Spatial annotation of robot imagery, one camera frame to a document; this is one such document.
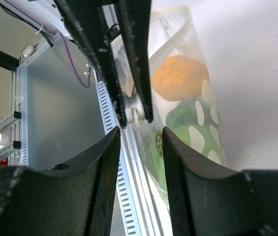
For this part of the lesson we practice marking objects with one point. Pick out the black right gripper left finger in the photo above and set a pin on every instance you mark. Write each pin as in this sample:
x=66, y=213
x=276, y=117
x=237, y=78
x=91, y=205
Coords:
x=75, y=198

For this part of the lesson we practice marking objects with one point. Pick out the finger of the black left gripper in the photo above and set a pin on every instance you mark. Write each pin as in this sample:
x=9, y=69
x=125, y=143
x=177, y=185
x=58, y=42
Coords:
x=134, y=20
x=85, y=21

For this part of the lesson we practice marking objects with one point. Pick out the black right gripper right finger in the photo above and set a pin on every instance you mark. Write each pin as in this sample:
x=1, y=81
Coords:
x=208, y=199

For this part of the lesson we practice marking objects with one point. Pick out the light green round squash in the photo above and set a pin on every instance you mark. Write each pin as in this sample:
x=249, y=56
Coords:
x=204, y=139

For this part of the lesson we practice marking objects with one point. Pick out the yellow lemon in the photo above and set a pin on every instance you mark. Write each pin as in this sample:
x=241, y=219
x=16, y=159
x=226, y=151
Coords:
x=179, y=78

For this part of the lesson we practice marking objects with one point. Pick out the clear zip top bag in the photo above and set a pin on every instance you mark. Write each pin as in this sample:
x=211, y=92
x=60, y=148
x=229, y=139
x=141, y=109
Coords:
x=171, y=32

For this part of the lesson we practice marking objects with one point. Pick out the green bell pepper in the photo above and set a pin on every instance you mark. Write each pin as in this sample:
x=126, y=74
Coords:
x=194, y=112

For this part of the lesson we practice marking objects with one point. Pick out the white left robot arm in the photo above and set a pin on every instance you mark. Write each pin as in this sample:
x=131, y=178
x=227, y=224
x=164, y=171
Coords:
x=44, y=15

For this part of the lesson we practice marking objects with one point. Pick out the white zipper slider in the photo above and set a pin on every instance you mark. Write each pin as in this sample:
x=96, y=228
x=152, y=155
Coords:
x=134, y=109

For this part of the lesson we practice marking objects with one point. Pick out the slotted cable duct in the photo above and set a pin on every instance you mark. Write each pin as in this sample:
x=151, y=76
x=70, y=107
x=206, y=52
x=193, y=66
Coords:
x=119, y=159

